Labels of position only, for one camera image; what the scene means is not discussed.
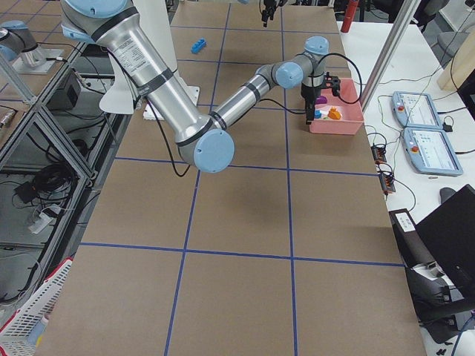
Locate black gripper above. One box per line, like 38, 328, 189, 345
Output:
301, 73, 341, 125
259, 0, 286, 27

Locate purple wedge block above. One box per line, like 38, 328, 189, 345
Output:
315, 96, 328, 105

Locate orange wedge block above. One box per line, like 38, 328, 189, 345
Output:
328, 107, 342, 120

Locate long blue studded block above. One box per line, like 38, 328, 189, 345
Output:
190, 38, 207, 54

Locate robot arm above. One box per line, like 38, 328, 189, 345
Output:
60, 1, 339, 173

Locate pink plastic box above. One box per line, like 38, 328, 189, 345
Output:
309, 79, 364, 135

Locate orange terminal block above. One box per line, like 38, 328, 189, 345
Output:
379, 171, 396, 195
371, 145, 387, 164

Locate red cylinder bottle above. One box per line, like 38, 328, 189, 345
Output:
341, 0, 359, 33

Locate upper teach pendant tablet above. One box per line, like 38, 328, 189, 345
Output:
392, 91, 442, 128

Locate teach pendant tablet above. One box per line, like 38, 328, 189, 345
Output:
392, 91, 442, 128
402, 127, 463, 177

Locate lower teach pendant tablet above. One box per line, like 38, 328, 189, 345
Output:
402, 127, 463, 177

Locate black laptop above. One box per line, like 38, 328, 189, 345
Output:
416, 185, 474, 297

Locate white plastic basket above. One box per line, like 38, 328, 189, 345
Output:
1, 257, 73, 355

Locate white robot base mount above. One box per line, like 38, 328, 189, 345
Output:
99, 0, 203, 122

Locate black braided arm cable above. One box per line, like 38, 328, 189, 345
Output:
140, 51, 363, 178

